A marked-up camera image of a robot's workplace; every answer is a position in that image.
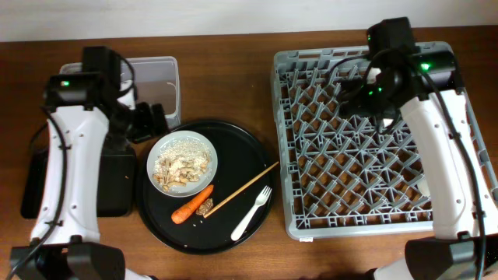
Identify clear plastic bin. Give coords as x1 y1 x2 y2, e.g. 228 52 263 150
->
47 50 181 128

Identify white cup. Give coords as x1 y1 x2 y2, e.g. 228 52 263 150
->
418 181 430 197

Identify grey plate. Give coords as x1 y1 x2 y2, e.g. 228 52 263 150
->
146 131 218 198

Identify black rectangular tray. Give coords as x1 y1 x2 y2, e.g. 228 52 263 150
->
20 147 138 219

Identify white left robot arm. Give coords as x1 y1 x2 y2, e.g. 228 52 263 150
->
7 46 167 279

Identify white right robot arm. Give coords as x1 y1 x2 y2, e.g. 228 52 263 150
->
338 17 497 279

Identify rice and peanut shells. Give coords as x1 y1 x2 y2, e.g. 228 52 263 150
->
153 138 211 191

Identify brown food scrap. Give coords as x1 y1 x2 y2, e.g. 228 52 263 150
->
195 198 213 215

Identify white plastic fork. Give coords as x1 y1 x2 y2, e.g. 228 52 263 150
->
230 186 272 241

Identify pink bowl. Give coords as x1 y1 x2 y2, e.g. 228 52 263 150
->
383 118 394 128

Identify grey dishwasher rack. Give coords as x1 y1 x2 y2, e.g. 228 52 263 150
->
272 42 497 240

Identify wooden chopstick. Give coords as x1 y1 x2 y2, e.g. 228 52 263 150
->
203 162 280 218

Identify round black tray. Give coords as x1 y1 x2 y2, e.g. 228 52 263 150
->
135 120 275 255

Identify orange carrot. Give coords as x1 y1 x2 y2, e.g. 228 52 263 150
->
171 184 214 224

